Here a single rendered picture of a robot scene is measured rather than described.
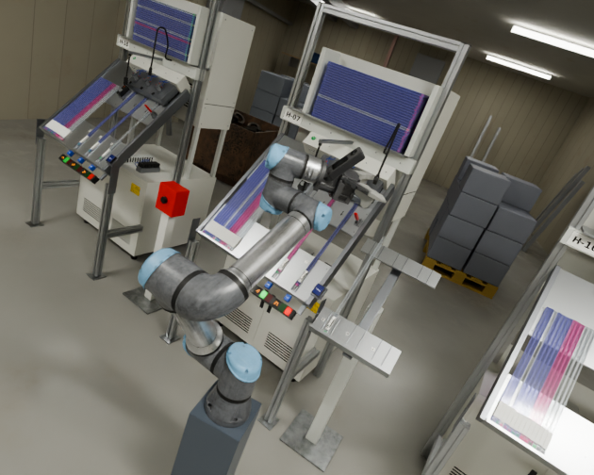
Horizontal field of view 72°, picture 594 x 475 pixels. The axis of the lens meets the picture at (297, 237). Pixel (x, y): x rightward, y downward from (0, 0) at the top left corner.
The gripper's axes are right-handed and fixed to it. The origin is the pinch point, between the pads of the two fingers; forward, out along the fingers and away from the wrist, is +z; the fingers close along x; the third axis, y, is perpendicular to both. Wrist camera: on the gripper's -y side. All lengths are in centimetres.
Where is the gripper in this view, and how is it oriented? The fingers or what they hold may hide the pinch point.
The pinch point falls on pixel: (384, 188)
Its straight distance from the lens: 123.8
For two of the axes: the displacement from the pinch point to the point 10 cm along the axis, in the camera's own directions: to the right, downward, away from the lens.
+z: 9.4, 3.0, 1.8
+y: -3.5, 7.8, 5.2
